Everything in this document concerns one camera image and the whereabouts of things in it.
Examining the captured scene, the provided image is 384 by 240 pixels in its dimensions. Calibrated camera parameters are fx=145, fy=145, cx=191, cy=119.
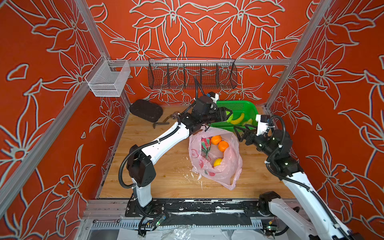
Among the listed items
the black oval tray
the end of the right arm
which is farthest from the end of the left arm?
the black oval tray

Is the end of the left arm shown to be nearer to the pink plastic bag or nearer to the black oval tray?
the pink plastic bag

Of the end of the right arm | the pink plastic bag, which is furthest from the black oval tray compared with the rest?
the end of the right arm

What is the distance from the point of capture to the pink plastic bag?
77 cm

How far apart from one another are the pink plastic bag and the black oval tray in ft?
1.29

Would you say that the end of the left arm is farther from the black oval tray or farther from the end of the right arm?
the black oval tray

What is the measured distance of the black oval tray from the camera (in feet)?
3.58
